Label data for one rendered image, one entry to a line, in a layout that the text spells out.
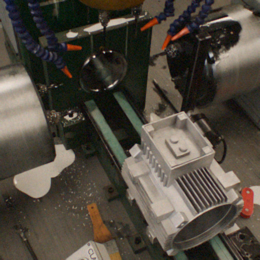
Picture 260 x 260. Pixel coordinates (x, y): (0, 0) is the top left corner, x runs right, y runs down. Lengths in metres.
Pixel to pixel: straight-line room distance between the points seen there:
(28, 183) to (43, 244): 0.19
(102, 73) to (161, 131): 0.34
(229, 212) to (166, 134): 0.21
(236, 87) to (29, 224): 0.64
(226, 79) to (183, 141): 0.28
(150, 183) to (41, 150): 0.25
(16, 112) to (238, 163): 0.67
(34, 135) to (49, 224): 0.30
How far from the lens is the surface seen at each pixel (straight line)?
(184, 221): 0.80
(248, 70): 1.12
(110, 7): 0.86
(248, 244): 1.07
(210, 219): 0.96
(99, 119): 1.16
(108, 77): 1.17
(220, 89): 1.09
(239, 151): 1.30
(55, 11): 1.15
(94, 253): 0.77
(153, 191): 0.85
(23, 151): 0.92
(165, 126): 0.89
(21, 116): 0.90
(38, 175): 1.20
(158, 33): 1.66
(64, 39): 1.06
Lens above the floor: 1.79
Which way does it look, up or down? 50 degrees down
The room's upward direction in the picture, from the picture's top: 3 degrees clockwise
